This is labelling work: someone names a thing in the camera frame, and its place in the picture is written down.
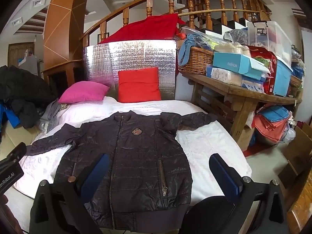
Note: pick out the wooden stair railing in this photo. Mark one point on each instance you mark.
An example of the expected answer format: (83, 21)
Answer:
(202, 14)

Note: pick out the white textured bedspread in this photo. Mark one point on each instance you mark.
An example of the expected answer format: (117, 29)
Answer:
(198, 145)

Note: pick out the brown curved wooden column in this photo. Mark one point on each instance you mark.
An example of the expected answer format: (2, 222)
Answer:
(62, 31)

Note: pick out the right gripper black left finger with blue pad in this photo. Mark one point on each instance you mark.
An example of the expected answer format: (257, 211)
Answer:
(60, 207)

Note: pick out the cardboard box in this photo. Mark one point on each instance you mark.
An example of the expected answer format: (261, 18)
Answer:
(298, 156)

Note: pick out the clear plastic storage bin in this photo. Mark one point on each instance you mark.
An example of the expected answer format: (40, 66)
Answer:
(269, 35)

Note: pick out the blue storage box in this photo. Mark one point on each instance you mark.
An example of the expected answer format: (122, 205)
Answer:
(282, 79)

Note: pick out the blue garment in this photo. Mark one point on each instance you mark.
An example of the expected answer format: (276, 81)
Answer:
(8, 115)

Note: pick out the red square pillow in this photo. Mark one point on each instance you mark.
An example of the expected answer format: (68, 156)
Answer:
(135, 86)

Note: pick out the toilet paper pack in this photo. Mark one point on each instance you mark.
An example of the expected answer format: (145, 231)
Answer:
(224, 75)

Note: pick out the dark quilted zip jacket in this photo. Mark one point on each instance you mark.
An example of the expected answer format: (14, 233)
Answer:
(148, 184)

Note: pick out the wicker basket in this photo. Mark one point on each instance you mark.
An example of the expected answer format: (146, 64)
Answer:
(198, 61)

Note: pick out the red cloth on railing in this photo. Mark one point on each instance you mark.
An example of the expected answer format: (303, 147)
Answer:
(159, 27)

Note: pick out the stack of folded coloured cloths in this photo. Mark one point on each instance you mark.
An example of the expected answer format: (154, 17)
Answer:
(271, 121)

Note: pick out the silver foil headboard panel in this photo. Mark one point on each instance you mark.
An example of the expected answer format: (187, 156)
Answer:
(102, 62)

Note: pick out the grey folded garment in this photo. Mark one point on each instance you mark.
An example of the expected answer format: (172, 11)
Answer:
(49, 119)

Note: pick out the wooden side table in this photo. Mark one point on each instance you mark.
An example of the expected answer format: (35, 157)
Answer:
(233, 117)

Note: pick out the black fluffy coat pile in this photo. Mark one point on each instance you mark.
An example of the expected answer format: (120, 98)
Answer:
(24, 94)

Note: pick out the pink pillow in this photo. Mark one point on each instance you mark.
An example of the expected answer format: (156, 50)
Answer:
(84, 91)

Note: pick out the blue cloth in basket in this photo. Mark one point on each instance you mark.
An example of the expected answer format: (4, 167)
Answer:
(192, 40)

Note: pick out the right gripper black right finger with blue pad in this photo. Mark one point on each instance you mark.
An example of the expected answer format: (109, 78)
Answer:
(227, 213)

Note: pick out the teal shoe box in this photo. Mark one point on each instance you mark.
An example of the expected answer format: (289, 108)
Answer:
(241, 64)

